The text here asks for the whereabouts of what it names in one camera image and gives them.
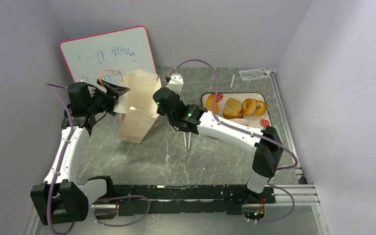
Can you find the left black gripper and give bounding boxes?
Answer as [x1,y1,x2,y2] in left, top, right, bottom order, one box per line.
[87,79,130,116]

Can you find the metal serving tongs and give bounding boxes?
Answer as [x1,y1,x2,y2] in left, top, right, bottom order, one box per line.
[184,132,192,151]

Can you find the small white stick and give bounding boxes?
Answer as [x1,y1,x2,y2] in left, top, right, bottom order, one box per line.
[230,74,235,89]

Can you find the white card on table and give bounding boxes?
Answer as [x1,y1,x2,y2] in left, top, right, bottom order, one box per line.
[238,68,271,82]

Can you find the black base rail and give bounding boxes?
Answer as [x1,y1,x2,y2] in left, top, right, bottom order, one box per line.
[92,185,276,216]

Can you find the orange fake bread piece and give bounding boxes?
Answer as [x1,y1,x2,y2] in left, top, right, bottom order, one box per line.
[206,94,218,114]

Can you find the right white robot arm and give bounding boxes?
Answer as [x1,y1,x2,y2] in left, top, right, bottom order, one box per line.
[153,88,283,203]

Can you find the paper bag with orange handles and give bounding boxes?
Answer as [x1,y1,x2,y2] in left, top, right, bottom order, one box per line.
[97,68,162,144]

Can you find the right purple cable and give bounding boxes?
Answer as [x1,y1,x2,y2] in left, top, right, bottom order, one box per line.
[165,59,299,225]

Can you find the red framed whiteboard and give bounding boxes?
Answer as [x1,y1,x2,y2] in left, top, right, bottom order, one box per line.
[60,25,157,85]

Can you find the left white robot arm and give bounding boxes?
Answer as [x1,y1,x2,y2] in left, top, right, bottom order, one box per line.
[30,81,130,226]

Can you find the yellow fake doughnut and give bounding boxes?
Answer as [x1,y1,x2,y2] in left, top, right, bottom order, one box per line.
[241,98,257,116]
[253,100,267,116]

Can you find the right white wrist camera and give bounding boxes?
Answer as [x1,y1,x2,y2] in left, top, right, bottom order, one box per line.
[165,73,184,95]

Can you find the yellow fake bread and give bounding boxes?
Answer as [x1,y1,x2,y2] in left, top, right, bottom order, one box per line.
[223,97,242,119]

